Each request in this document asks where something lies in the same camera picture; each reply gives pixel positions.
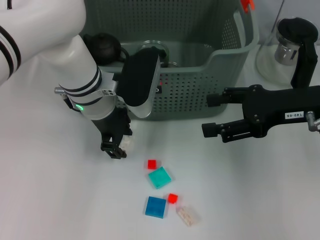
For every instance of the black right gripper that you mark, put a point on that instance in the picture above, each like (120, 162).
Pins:
(275, 107)

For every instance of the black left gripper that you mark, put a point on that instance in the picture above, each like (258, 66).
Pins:
(112, 122)

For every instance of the small white brick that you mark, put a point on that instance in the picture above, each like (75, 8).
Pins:
(126, 143)

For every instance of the small red square brick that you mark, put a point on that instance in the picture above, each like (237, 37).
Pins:
(151, 164)

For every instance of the teal square brick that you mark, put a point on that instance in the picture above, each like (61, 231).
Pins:
(160, 178)

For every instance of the grey-green perforated storage bin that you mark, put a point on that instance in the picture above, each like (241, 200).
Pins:
(200, 95)

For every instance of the blue four-stud brick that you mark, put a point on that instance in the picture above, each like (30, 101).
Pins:
(155, 207)

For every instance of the small red sloped brick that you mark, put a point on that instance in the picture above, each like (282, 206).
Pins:
(173, 198)

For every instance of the dark clay teapot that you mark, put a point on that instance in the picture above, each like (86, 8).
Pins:
(105, 47)

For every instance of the long clear white brick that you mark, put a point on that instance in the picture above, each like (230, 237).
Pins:
(188, 215)

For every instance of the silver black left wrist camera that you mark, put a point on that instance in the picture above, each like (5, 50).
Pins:
(137, 80)

